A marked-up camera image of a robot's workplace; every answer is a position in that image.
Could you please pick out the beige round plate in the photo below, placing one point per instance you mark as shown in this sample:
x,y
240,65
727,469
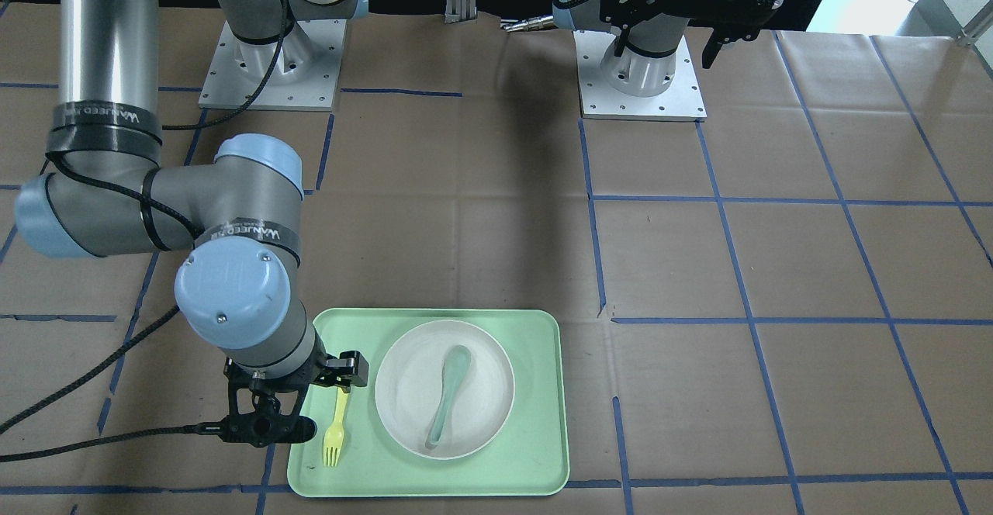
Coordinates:
x,y
408,388

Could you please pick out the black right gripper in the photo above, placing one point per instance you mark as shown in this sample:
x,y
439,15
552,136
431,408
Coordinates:
x,y
347,368

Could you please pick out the yellow plastic fork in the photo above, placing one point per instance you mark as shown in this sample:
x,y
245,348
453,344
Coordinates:
x,y
334,437

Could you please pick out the light green rectangular tray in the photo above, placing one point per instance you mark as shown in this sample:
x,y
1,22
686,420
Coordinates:
x,y
528,457

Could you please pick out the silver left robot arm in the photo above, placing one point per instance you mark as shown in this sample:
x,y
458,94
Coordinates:
x,y
647,33

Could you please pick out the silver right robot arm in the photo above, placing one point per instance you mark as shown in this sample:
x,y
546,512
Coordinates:
x,y
238,217

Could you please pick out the pale green plastic spoon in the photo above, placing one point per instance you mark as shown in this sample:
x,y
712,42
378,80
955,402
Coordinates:
x,y
455,368

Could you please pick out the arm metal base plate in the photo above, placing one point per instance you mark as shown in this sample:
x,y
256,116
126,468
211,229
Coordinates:
x,y
305,76
635,87

